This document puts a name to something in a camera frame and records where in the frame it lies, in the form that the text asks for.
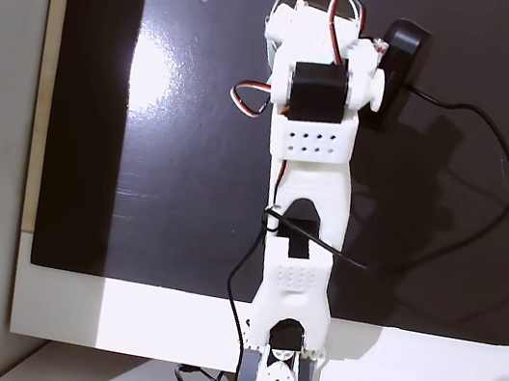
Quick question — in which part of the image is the black table mat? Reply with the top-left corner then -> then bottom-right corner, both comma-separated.
20,0 -> 509,349

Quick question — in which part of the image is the gray table clamp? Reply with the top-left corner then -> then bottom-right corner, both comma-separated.
234,343 -> 264,381
295,353 -> 321,381

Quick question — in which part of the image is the red white black servo wire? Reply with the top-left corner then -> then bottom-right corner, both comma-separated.
226,77 -> 275,122
318,0 -> 372,73

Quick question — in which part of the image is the pale green cup with handle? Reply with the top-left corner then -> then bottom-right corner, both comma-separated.
255,0 -> 370,94

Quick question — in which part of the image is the black oval camera box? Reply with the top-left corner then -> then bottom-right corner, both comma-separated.
357,14 -> 436,138

